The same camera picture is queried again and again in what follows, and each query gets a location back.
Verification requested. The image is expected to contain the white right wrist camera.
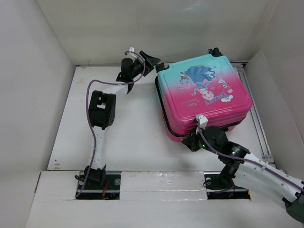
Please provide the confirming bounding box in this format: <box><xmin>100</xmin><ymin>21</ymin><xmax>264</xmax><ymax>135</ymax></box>
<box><xmin>195</xmin><ymin>114</ymin><xmax>209</xmax><ymax>130</ymax></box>

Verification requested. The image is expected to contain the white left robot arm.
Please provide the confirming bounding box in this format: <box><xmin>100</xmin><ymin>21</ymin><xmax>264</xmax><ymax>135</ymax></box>
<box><xmin>83</xmin><ymin>49</ymin><xmax>161</xmax><ymax>188</ymax></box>

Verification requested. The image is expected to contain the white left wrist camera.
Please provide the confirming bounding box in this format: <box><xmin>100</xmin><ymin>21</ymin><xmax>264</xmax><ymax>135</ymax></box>
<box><xmin>124</xmin><ymin>47</ymin><xmax>137</xmax><ymax>58</ymax></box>

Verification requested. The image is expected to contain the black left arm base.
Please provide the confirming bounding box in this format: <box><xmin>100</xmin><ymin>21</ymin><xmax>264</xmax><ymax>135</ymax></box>
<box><xmin>75</xmin><ymin>167</ymin><xmax>121</xmax><ymax>200</ymax></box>

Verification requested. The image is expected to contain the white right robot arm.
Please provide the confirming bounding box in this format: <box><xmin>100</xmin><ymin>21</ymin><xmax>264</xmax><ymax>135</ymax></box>
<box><xmin>182</xmin><ymin>126</ymin><xmax>304</xmax><ymax>223</ymax></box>

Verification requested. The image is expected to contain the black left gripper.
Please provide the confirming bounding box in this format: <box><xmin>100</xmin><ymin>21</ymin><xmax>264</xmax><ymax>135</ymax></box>
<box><xmin>130</xmin><ymin>51</ymin><xmax>160</xmax><ymax>79</ymax></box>

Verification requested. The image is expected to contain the white foam cover panel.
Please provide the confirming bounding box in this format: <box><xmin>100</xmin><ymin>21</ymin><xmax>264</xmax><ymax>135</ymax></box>
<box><xmin>120</xmin><ymin>171</ymin><xmax>207</xmax><ymax>201</ymax></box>

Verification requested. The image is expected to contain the pink teal kids suitcase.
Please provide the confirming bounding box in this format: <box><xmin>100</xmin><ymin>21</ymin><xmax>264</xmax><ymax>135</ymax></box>
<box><xmin>155</xmin><ymin>47</ymin><xmax>252</xmax><ymax>142</ymax></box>

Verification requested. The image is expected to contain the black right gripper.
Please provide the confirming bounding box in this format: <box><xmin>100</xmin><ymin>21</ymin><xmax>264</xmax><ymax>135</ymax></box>
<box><xmin>180</xmin><ymin>126</ymin><xmax>220</xmax><ymax>155</ymax></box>

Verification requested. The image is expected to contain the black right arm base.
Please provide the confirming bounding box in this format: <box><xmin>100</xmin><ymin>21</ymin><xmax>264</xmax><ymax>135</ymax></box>
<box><xmin>203</xmin><ymin>165</ymin><xmax>251</xmax><ymax>200</ymax></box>

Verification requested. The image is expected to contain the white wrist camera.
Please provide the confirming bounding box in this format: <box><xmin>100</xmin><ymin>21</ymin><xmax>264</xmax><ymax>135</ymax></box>
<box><xmin>124</xmin><ymin>47</ymin><xmax>137</xmax><ymax>58</ymax></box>
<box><xmin>195</xmin><ymin>114</ymin><xmax>209</xmax><ymax>130</ymax></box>

